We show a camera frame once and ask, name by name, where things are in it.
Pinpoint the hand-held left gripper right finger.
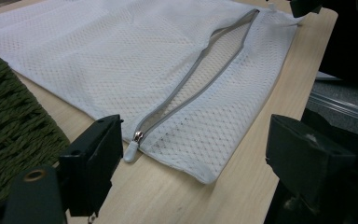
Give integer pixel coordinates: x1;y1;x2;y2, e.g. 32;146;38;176
265;113;357;203

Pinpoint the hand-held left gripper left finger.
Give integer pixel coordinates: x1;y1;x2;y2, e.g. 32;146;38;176
59;114;124;217

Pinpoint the white mesh laundry bag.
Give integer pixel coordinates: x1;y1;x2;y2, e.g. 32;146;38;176
0;0;304;185

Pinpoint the black curtain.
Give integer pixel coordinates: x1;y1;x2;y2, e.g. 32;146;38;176
318;0;358;85

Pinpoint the green woven basket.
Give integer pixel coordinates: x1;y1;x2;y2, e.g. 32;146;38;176
0;36;71;208

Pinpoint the metal floor rail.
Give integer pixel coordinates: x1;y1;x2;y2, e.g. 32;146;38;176
307;92;358;125

